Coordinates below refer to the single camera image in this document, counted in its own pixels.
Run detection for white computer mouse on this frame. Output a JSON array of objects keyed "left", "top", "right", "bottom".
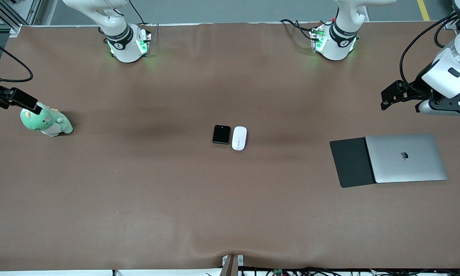
[{"left": 231, "top": 126, "right": 248, "bottom": 151}]

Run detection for black smartphone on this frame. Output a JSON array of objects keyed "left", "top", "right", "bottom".
[{"left": 212, "top": 125, "right": 231, "bottom": 145}]

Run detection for black mouse pad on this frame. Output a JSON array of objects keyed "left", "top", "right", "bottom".
[{"left": 329, "top": 137, "right": 377, "bottom": 188}]

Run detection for green plush dinosaur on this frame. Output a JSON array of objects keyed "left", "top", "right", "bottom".
[{"left": 20, "top": 102, "right": 74, "bottom": 137}]

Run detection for silver closed laptop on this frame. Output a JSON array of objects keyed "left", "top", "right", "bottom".
[{"left": 365, "top": 133, "right": 448, "bottom": 184}]

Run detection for brown table cover mat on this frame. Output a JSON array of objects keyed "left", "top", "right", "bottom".
[{"left": 0, "top": 22, "right": 460, "bottom": 271}]

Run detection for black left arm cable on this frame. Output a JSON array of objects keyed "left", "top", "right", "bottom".
[{"left": 400, "top": 13, "right": 460, "bottom": 97}]

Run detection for black left arm base cables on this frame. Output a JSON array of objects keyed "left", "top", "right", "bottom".
[{"left": 280, "top": 17, "right": 336, "bottom": 41}]

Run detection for black right arm base cable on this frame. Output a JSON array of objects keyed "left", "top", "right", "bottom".
[{"left": 128, "top": 0, "right": 159, "bottom": 27}]

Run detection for black tangled cables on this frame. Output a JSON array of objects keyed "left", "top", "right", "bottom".
[{"left": 205, "top": 266, "right": 460, "bottom": 276}]

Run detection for silver mount bracket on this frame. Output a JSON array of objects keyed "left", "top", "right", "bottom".
[{"left": 221, "top": 254, "right": 245, "bottom": 267}]

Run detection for brown camera mount pole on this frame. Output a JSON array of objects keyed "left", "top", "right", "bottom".
[{"left": 222, "top": 255, "right": 239, "bottom": 276}]

